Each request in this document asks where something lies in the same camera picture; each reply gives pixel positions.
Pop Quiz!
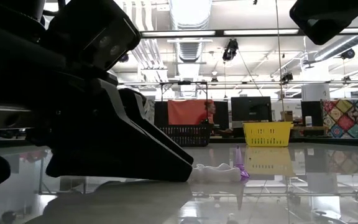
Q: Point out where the purple plastic witch hat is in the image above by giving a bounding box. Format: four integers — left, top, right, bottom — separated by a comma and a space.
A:
233, 145, 250, 179

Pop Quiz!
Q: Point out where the orange cloth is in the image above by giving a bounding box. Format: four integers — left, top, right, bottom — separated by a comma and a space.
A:
167, 99, 211, 126

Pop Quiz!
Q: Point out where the black plastic basket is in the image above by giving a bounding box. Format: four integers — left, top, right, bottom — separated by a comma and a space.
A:
158, 124, 213, 147

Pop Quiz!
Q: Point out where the person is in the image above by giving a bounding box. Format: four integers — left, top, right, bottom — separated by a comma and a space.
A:
198, 101, 233, 135

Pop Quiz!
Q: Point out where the wide black monitor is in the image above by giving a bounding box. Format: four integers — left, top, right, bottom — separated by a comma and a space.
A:
231, 96, 273, 129

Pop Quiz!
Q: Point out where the yellow plastic basket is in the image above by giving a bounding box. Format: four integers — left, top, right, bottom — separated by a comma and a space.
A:
242, 121, 295, 147

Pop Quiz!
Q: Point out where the cardboard box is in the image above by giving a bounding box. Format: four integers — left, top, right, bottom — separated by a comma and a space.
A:
280, 110, 294, 122

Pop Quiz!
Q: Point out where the colourful patchwork quilt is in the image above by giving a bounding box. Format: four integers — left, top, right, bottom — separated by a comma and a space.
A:
321, 98, 358, 139

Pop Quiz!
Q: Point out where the black rig frame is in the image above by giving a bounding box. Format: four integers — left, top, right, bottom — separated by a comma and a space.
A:
116, 80, 210, 102

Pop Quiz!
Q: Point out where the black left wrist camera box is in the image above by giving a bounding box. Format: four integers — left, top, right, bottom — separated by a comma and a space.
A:
44, 0, 142, 72

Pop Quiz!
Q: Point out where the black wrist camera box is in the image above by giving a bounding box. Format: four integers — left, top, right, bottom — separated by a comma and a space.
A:
44, 0, 142, 72
289, 0, 358, 46

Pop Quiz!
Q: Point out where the silver ceiling duct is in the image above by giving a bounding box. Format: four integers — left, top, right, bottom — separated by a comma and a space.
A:
314, 34, 358, 62
167, 0, 213, 100

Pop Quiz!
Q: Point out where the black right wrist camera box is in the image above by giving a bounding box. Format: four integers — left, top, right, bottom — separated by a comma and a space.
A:
289, 0, 358, 46

